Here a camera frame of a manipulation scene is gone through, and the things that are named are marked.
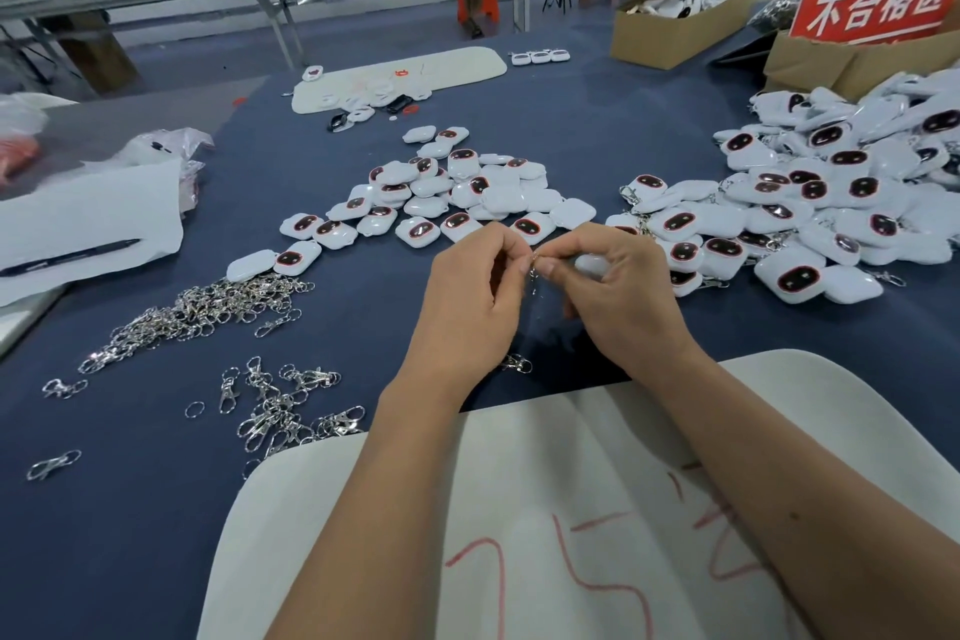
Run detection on orange bag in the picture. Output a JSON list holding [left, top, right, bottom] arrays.
[[0, 134, 44, 184]]

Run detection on open cardboard box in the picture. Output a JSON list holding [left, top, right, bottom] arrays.
[[610, 0, 770, 71]]

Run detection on white foam board red marks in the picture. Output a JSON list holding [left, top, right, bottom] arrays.
[[198, 348, 960, 640]]

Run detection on long white foam board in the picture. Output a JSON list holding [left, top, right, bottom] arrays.
[[291, 47, 509, 116]]

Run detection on white paper sheet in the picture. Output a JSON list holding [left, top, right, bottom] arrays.
[[0, 159, 186, 308]]

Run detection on black pen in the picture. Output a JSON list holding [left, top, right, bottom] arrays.
[[0, 237, 143, 278]]

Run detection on white plastic bag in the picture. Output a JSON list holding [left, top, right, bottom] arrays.
[[0, 92, 77, 136]]

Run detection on red plastic stool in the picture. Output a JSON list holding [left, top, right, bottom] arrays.
[[457, 0, 501, 34]]

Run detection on person's right forearm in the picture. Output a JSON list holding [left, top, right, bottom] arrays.
[[648, 344, 960, 640]]

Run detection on person's left forearm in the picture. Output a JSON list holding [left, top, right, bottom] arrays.
[[267, 380, 497, 640]]

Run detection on flat brown cardboard box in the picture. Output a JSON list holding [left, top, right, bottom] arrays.
[[763, 0, 960, 101]]

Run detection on person's right hand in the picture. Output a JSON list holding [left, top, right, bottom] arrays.
[[532, 222, 707, 382]]

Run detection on person's left hand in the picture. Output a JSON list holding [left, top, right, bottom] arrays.
[[402, 222, 534, 401]]

